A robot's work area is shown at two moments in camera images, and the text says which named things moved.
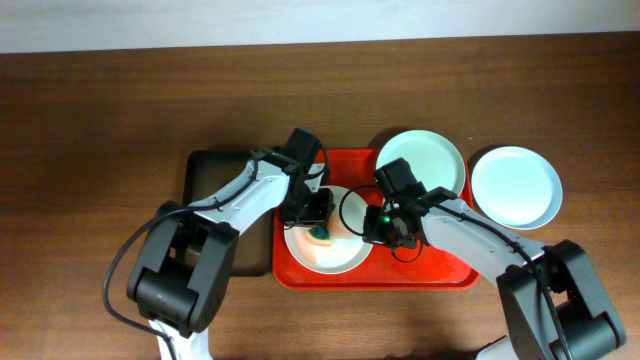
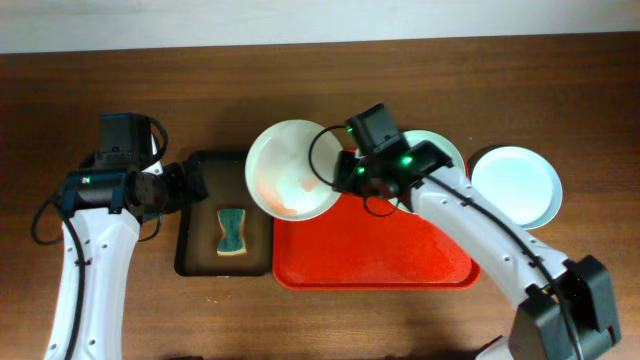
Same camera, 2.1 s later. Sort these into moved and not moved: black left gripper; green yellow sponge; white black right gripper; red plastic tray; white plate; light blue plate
Moved: white plate; green yellow sponge; white black right gripper; black left gripper
Not moved: red plastic tray; light blue plate
